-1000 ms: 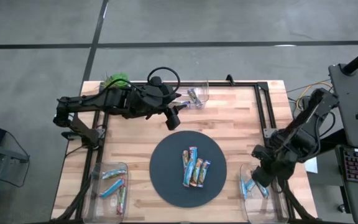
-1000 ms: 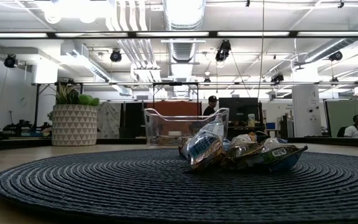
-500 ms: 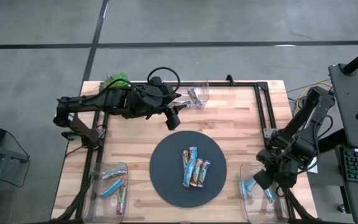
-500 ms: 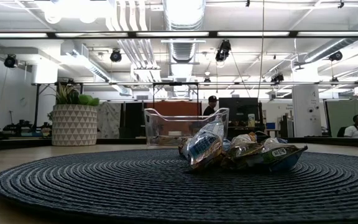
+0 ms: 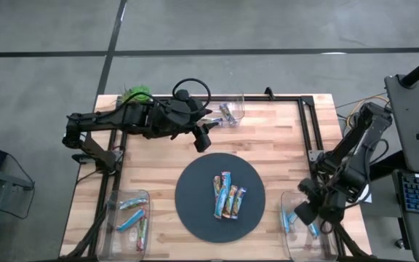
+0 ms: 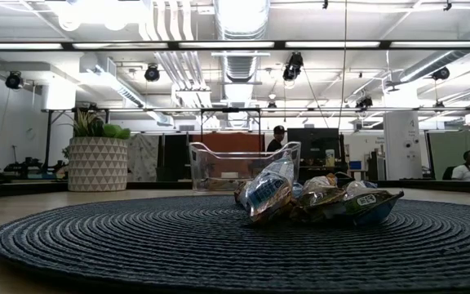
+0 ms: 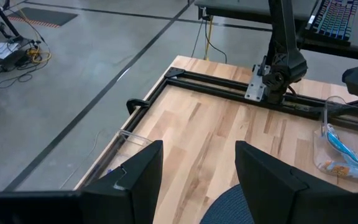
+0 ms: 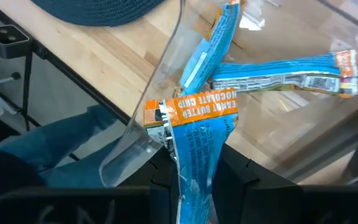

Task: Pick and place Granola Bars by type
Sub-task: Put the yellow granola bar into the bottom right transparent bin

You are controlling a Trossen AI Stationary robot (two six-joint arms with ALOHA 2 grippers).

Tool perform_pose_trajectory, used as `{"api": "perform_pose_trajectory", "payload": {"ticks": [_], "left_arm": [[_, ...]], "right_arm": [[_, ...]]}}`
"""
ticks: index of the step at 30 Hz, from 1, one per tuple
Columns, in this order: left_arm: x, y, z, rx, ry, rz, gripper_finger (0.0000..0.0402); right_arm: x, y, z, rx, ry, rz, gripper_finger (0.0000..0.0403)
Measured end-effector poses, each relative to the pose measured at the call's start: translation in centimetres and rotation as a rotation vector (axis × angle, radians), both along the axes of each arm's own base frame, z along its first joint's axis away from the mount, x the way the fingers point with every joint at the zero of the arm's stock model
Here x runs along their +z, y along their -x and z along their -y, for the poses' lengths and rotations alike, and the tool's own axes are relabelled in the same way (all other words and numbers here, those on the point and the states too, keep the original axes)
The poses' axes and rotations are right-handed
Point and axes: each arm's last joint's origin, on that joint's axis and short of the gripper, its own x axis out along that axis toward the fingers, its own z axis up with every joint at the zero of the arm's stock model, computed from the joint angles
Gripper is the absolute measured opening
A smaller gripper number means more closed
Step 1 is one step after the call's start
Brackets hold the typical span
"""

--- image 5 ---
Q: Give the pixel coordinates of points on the black diagonal stand beam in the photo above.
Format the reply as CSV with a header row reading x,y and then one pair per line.
x,y
384,169

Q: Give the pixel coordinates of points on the potted succulent white patterned pot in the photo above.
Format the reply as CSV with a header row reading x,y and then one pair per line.
x,y
138,92

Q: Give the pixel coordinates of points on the small black clamp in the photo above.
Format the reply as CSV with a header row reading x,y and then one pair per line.
x,y
268,92

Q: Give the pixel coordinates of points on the black caster wheel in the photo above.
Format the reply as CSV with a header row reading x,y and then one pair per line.
x,y
400,243

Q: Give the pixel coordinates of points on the round dark blue woven placemat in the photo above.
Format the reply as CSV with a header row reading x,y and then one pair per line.
x,y
195,218

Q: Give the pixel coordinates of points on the clear plastic bin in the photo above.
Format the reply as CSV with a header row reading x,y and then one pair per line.
x,y
236,105
304,247
122,247

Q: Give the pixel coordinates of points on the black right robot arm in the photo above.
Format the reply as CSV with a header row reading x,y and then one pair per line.
x,y
358,145

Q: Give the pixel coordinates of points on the granola bar dark-blue-ended wrapper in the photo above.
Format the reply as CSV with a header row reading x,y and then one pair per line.
x,y
214,120
227,113
239,202

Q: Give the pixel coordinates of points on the dark grey side table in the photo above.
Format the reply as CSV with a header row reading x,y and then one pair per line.
x,y
409,109

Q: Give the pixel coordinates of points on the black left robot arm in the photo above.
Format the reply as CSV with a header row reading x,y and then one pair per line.
x,y
104,120

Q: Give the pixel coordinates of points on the grey metal stand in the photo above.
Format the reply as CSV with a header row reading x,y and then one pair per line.
x,y
9,180

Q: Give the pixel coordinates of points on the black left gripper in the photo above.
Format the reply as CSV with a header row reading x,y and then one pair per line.
x,y
176,118

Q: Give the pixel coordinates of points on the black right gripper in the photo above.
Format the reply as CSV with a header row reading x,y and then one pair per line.
x,y
333,203

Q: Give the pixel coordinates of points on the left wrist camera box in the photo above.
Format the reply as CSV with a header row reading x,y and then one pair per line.
x,y
183,95

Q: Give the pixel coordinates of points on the grey metal corner bracket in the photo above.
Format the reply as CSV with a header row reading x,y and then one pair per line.
x,y
313,155

